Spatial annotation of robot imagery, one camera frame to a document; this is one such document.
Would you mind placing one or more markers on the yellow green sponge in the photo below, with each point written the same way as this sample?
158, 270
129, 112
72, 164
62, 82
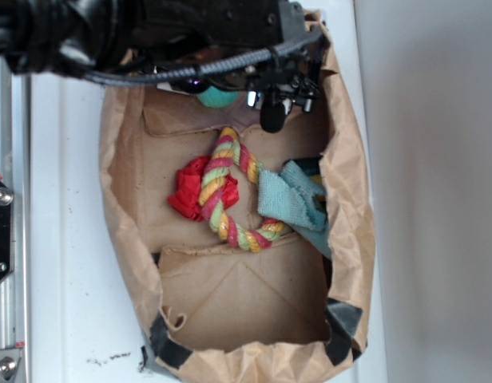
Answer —
310, 167

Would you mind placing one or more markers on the light blue microfibre cloth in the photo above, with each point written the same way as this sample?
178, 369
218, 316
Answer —
290, 196

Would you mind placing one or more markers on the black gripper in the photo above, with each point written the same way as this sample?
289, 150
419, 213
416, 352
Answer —
262, 47

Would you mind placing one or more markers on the black metal bracket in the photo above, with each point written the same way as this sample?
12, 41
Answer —
6, 200

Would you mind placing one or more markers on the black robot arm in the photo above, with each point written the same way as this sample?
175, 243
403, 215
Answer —
98, 41

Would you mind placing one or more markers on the red crumpled paper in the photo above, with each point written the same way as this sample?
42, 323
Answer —
188, 186

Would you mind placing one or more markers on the green ball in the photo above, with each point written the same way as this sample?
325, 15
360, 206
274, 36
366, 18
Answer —
215, 98

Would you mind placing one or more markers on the aluminium frame rail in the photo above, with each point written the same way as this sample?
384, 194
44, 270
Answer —
14, 152

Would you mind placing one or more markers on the brown paper bag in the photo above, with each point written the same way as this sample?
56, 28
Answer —
238, 297

